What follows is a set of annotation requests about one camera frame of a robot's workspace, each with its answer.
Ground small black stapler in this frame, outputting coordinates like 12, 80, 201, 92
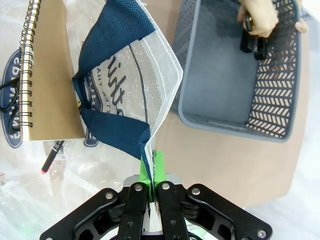
239, 12, 269, 61

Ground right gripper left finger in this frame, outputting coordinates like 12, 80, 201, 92
39, 149, 154, 240

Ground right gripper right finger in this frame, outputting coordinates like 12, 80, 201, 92
151, 150, 274, 240

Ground person's left hand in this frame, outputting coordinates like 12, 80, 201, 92
294, 18, 310, 34

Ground white shopping bag blue handles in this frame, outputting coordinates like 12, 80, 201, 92
0, 0, 185, 240

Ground grey plastic lattice basket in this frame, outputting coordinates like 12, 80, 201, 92
172, 0, 303, 144

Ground kraft spiral notebook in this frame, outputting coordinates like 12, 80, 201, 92
18, 0, 87, 142

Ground black frame glasses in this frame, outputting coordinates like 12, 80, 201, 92
0, 76, 21, 134

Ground person's right hand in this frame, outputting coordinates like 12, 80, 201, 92
236, 0, 280, 39

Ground black pen pink tip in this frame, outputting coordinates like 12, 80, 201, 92
40, 140, 66, 174

